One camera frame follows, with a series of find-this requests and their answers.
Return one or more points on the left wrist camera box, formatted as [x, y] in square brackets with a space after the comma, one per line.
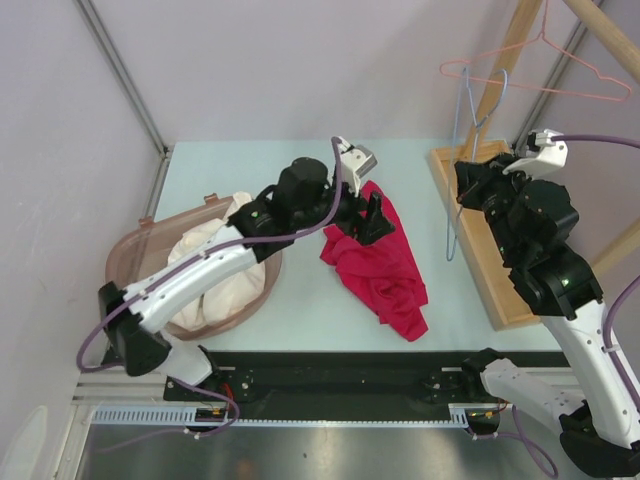
[356, 162]

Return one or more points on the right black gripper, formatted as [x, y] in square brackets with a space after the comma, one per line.
[475, 177]

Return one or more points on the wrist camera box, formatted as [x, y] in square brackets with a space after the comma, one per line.
[356, 162]
[544, 154]

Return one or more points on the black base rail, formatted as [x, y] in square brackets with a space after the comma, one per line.
[356, 385]

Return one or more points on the blue wire hanger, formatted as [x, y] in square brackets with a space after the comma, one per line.
[478, 121]

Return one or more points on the red t shirt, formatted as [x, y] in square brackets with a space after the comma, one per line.
[383, 276]

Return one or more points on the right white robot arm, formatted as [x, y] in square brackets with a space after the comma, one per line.
[530, 221]

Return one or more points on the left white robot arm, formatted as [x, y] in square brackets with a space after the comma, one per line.
[307, 196]

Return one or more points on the white cable duct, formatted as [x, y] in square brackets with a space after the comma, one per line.
[203, 417]

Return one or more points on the wooden clothes rack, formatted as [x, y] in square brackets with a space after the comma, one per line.
[504, 308]

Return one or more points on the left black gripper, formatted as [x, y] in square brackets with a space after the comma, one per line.
[366, 229]

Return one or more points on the brown translucent plastic basket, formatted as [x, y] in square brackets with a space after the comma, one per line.
[145, 251]

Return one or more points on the white t shirt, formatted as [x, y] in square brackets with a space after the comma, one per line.
[228, 297]

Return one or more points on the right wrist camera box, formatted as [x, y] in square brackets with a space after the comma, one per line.
[544, 154]

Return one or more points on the pink wire hanger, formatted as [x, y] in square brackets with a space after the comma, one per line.
[545, 65]

